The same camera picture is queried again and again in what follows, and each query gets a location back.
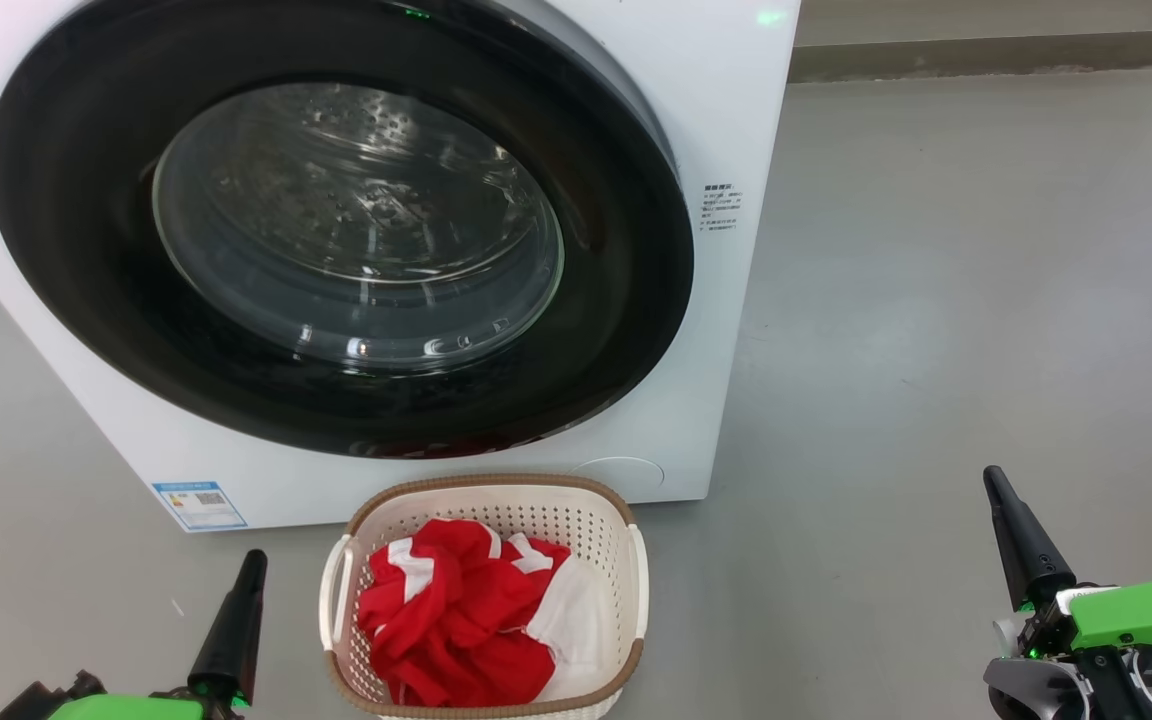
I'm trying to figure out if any red and white garment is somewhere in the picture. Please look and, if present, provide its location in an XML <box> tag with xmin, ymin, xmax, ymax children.
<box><xmin>357</xmin><ymin>517</ymin><xmax>620</xmax><ymax>710</ymax></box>

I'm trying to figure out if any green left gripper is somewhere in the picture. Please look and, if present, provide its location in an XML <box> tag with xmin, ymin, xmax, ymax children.
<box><xmin>48</xmin><ymin>548</ymin><xmax>269</xmax><ymax>720</ymax></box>

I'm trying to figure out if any blue energy label sticker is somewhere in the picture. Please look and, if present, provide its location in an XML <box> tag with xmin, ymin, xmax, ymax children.
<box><xmin>152</xmin><ymin>482</ymin><xmax>249</xmax><ymax>532</ymax></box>

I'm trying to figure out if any cream laundry basket brown rim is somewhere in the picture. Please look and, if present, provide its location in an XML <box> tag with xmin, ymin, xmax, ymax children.
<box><xmin>318</xmin><ymin>474</ymin><xmax>651</xmax><ymax>720</ymax></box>

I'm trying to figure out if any black round glass washer door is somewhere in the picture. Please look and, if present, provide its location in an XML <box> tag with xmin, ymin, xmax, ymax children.
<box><xmin>0</xmin><ymin>0</ymin><xmax>696</xmax><ymax>460</ymax></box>

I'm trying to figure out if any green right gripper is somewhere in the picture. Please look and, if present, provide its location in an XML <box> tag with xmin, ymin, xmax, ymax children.
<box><xmin>982</xmin><ymin>465</ymin><xmax>1152</xmax><ymax>720</ymax></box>

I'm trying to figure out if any white front-load washing machine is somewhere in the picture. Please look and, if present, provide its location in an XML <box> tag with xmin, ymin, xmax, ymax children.
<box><xmin>0</xmin><ymin>0</ymin><xmax>803</xmax><ymax>534</ymax></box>

